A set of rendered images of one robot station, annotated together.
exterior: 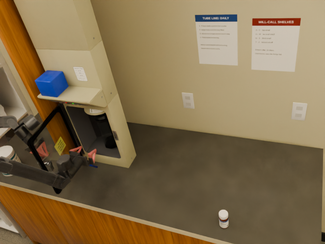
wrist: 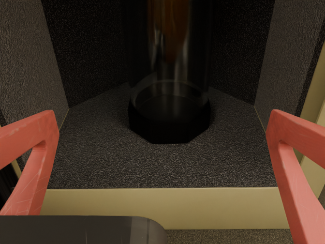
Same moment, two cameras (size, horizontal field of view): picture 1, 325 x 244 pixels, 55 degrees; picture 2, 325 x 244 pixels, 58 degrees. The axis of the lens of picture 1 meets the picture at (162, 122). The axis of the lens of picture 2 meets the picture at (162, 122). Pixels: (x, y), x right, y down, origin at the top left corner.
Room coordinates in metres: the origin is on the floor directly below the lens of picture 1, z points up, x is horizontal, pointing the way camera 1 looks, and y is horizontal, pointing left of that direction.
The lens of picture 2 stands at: (1.24, 0.48, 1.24)
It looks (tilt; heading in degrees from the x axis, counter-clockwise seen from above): 37 degrees down; 332
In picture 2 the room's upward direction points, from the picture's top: 2 degrees counter-clockwise
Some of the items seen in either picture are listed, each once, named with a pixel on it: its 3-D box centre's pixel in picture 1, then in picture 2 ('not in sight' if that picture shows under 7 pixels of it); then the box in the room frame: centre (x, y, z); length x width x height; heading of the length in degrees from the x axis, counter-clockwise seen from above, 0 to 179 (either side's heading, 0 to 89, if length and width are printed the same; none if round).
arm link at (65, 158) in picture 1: (62, 170); not in sight; (1.15, 0.54, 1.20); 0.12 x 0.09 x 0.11; 138
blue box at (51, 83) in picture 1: (51, 83); not in sight; (1.40, 0.49, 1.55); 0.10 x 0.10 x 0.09; 61
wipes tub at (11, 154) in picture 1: (7, 160); not in sight; (1.54, 1.01, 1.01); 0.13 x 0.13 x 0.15
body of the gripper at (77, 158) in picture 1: (76, 162); not in sight; (1.23, 0.49, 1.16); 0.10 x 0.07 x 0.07; 61
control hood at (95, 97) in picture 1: (72, 100); not in sight; (1.36, 0.42, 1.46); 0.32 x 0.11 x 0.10; 61
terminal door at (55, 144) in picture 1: (58, 150); not in sight; (1.33, 0.59, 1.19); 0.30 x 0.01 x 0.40; 158
